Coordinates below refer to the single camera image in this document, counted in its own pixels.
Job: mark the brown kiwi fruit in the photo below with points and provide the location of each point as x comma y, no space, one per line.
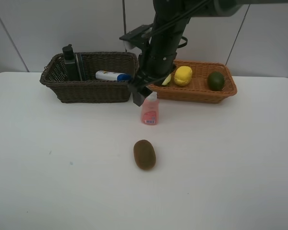
144,155

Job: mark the white bottle blue cap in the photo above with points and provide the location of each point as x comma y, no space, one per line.
112,76

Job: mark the halved avocado with pit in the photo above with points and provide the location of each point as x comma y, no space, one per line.
167,80

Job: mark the dark green lime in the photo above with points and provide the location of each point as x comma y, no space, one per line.
216,81

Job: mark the yellow lemon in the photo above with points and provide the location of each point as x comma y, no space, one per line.
183,76

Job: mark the pink lotion bottle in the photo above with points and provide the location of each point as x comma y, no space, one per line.
150,110

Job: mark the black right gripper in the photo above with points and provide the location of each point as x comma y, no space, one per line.
155,64

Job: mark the dark green pump bottle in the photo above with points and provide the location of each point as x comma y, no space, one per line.
70,63

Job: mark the black felt eraser block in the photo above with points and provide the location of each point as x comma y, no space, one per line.
80,66

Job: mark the orange wicker basket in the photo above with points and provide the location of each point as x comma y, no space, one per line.
197,90

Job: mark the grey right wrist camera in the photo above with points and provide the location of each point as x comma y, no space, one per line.
137,38

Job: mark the dark brown wicker basket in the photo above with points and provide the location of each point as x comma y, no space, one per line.
92,90

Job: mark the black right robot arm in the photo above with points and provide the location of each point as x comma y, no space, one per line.
174,15

